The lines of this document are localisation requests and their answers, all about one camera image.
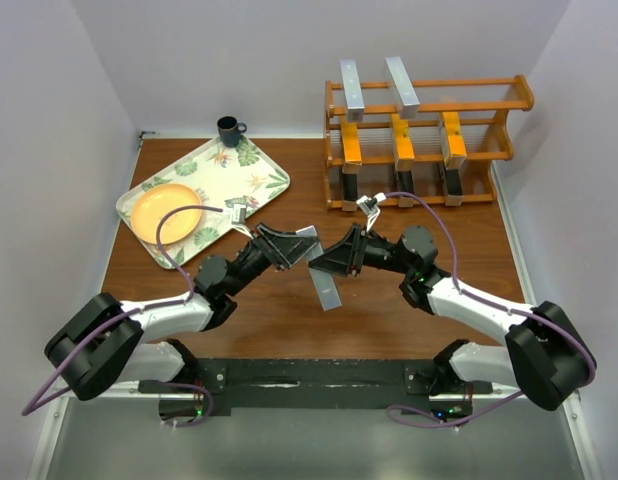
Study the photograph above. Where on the orange toothpaste box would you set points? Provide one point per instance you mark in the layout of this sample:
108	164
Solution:
403	151

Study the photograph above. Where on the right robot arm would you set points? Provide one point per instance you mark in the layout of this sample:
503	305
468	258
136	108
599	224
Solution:
537	349

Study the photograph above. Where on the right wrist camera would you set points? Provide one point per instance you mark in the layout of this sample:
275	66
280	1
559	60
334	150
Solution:
370	207

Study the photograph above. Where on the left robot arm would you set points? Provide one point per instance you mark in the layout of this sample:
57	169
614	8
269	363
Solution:
109	341

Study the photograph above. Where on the wooden shelf rack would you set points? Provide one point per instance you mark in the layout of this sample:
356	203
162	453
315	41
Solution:
483	104

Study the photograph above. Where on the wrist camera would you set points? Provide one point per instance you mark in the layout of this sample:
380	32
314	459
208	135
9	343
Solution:
370	207
237	216

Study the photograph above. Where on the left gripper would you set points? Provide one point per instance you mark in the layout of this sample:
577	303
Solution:
290	248

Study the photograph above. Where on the silver toothpaste box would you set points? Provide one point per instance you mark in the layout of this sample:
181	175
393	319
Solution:
354	100
401	88
324	283

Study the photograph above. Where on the dark blue mug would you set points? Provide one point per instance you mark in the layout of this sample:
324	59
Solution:
230	131

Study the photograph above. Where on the yellow plate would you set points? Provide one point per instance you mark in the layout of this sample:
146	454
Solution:
154	205

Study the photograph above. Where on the white R.O toothpaste box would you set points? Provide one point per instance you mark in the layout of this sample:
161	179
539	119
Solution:
351	145

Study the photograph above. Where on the black toothpaste box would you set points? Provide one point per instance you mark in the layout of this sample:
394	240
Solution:
349	181
452	187
404	183

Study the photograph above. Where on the leaf-patterned tray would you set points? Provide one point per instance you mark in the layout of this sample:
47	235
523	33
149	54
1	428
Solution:
221	177

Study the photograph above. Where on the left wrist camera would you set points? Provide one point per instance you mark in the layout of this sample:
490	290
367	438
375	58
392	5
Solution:
237	216

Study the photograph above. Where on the white yellow toothpaste box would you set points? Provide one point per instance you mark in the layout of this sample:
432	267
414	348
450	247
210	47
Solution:
453	146

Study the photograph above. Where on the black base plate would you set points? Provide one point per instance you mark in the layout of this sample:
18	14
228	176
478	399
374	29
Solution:
329	384

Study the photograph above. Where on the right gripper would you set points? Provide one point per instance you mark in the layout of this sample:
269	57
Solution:
347	256

